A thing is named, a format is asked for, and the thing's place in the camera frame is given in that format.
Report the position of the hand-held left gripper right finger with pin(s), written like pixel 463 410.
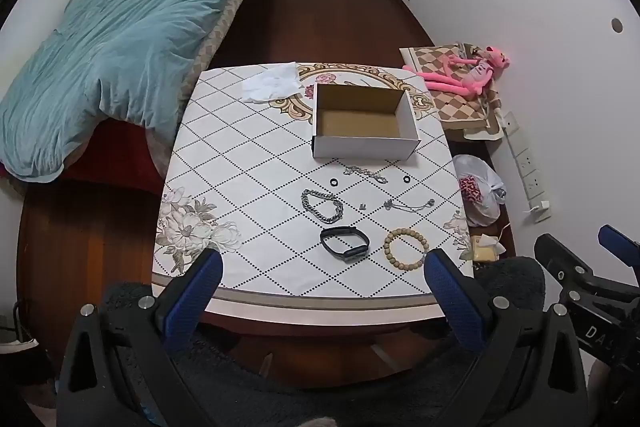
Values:
pixel 450 302

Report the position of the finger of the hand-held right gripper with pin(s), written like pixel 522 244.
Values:
pixel 562 262
pixel 620 247

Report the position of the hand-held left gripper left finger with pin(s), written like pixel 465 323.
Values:
pixel 195 297

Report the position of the black smart band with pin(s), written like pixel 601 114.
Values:
pixel 352 252

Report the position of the cardboard box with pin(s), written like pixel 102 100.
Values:
pixel 360 122

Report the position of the white charger plug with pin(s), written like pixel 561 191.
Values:
pixel 541 210

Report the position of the pale yellow packet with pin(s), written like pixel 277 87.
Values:
pixel 486 252

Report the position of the white plastic bag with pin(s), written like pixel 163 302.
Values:
pixel 482 199

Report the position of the white power strip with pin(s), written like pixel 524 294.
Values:
pixel 525 159

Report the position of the brown checked cushion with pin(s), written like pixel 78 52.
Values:
pixel 460 107

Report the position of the pink plush toy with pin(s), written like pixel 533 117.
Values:
pixel 475 74

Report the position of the crumpled white tissue paper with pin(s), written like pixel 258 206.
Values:
pixel 270 83

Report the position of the light blue duvet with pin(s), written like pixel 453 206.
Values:
pixel 125 37

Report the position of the round wall cap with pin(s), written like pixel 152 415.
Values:
pixel 617 25

